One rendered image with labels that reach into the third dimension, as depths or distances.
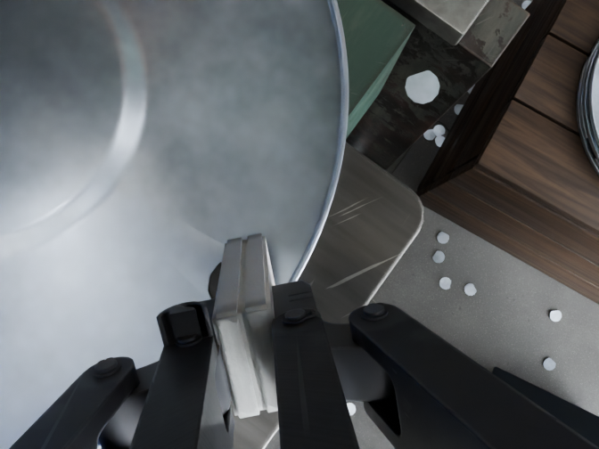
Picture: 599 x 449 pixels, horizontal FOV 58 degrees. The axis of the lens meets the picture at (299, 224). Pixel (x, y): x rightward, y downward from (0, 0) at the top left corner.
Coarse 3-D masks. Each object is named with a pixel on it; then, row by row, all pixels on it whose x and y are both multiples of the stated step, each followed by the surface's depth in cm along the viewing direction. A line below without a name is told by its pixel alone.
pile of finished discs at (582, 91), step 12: (588, 60) 65; (588, 72) 64; (588, 84) 64; (588, 96) 64; (576, 108) 66; (588, 108) 64; (588, 120) 64; (588, 132) 64; (588, 144) 65; (588, 156) 65
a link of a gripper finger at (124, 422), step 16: (208, 304) 16; (144, 368) 13; (224, 368) 14; (144, 384) 12; (224, 384) 13; (128, 400) 12; (144, 400) 12; (224, 400) 13; (128, 416) 12; (112, 432) 12; (128, 432) 12; (112, 448) 12; (128, 448) 12
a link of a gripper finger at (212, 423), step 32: (160, 320) 13; (192, 320) 13; (192, 352) 12; (160, 384) 11; (192, 384) 11; (160, 416) 10; (192, 416) 10; (224, 416) 13; (160, 448) 9; (192, 448) 9; (224, 448) 11
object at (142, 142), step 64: (0, 0) 21; (64, 0) 21; (128, 0) 22; (192, 0) 22; (256, 0) 22; (320, 0) 22; (0, 64) 21; (64, 64) 21; (128, 64) 21; (192, 64) 21; (256, 64) 22; (320, 64) 22; (0, 128) 20; (64, 128) 21; (128, 128) 21; (192, 128) 21; (256, 128) 21; (320, 128) 21; (0, 192) 20; (64, 192) 20; (128, 192) 21; (192, 192) 21; (256, 192) 21; (320, 192) 21; (0, 256) 21; (64, 256) 21; (128, 256) 21; (192, 256) 21; (0, 320) 21; (64, 320) 21; (128, 320) 21; (0, 384) 20; (64, 384) 20; (0, 448) 20
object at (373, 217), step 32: (352, 160) 22; (352, 192) 21; (384, 192) 21; (352, 224) 21; (384, 224) 21; (416, 224) 21; (320, 256) 21; (352, 256) 21; (384, 256) 21; (320, 288) 21; (352, 288) 21; (256, 416) 21; (256, 448) 21
